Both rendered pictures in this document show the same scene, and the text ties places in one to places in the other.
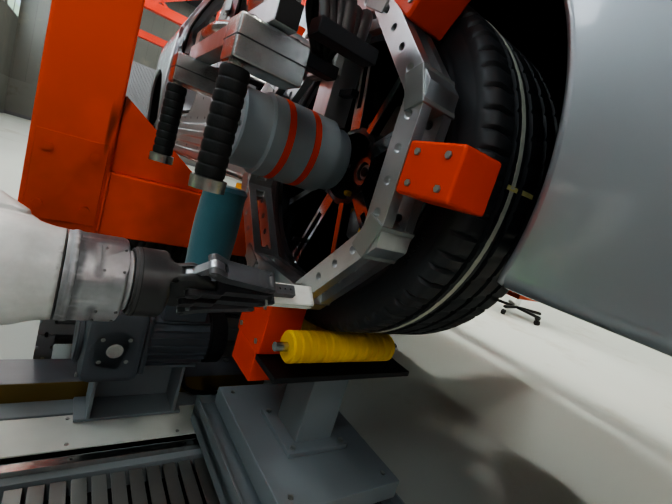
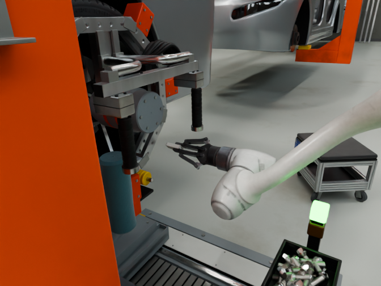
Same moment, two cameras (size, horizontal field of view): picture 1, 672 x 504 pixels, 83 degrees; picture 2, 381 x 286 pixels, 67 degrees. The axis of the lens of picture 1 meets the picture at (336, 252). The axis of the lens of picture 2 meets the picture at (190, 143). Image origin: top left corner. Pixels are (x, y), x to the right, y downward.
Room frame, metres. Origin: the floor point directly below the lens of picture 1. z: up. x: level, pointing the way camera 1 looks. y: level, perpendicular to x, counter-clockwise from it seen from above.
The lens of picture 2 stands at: (0.82, 1.05, 1.11)
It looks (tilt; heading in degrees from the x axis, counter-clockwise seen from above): 24 degrees down; 249
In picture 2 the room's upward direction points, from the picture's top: 2 degrees counter-clockwise
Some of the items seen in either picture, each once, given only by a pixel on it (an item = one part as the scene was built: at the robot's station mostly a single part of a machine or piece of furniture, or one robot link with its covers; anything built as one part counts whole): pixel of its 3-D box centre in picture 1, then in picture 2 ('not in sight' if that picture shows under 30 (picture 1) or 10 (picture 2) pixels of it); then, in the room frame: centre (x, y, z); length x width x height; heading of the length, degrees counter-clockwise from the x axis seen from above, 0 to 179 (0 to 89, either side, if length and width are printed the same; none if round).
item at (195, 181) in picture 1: (221, 126); (197, 108); (0.46, 0.17, 0.83); 0.04 x 0.04 x 0.16
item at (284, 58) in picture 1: (266, 52); (188, 78); (0.48, 0.15, 0.93); 0.09 x 0.05 x 0.05; 127
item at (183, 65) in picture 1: (197, 75); (113, 102); (0.75, 0.35, 0.93); 0.09 x 0.05 x 0.05; 127
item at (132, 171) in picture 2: (169, 122); (127, 143); (0.73, 0.38, 0.83); 0.04 x 0.04 x 0.16
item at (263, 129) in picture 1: (285, 142); (126, 108); (0.70, 0.14, 0.85); 0.21 x 0.14 x 0.14; 127
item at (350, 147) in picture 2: not in sight; (329, 165); (-0.66, -0.21, 0.17); 0.43 x 0.36 x 0.34; 71
